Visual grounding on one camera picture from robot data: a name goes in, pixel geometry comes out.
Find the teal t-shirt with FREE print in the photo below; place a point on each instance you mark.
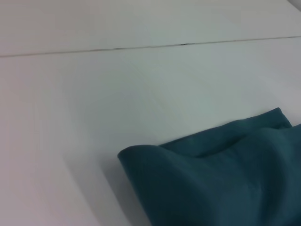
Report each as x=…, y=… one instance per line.
x=223, y=176

